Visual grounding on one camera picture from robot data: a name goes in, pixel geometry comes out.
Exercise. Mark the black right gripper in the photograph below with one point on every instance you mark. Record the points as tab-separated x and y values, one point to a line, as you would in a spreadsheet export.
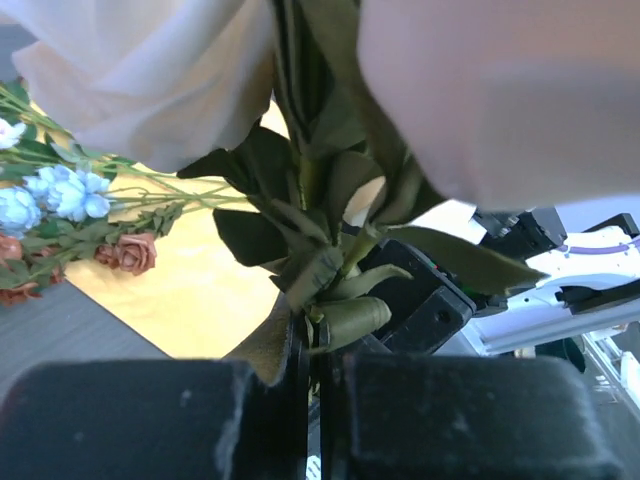
434	305

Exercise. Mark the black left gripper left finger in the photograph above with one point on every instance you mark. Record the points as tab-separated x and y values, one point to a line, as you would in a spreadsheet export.
149	419

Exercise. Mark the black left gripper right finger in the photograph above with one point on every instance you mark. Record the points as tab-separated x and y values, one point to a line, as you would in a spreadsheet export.
412	416

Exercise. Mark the orange yellow wrapping paper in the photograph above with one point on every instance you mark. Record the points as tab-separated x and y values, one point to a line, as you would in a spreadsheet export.
195	300

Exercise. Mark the peach rose flower stem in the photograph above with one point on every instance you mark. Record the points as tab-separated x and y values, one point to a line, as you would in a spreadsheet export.
344	121

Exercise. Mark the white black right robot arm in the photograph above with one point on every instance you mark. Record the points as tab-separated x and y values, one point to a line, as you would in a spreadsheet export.
591	286

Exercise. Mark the rust brown rose stem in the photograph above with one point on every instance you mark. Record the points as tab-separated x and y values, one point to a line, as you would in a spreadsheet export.
39	259

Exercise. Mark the blue flower stem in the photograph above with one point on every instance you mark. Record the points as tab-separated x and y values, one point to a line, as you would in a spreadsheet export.
50	182

